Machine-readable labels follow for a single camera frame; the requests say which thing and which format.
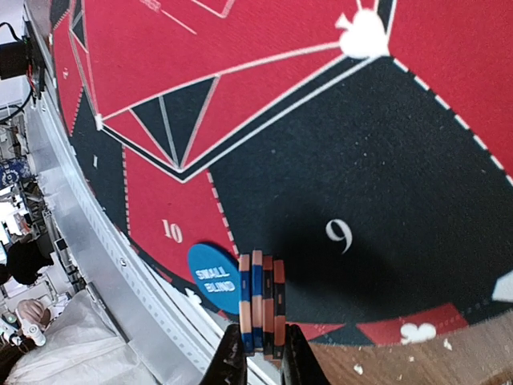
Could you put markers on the aluminium front rail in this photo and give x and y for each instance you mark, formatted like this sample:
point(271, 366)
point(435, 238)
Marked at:
point(169, 330)

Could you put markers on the round red black poker mat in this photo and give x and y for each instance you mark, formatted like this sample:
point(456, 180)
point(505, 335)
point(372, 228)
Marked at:
point(367, 144)

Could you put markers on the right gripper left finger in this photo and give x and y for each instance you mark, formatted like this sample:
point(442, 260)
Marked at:
point(228, 365)

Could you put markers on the stack of poker chips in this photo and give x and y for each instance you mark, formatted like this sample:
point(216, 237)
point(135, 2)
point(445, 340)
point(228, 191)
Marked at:
point(262, 305)

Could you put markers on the blue small blind button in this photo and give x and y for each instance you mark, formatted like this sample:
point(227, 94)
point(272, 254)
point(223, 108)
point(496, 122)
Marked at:
point(216, 275)

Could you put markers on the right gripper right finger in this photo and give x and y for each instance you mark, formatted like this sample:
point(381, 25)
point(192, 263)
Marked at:
point(299, 365)

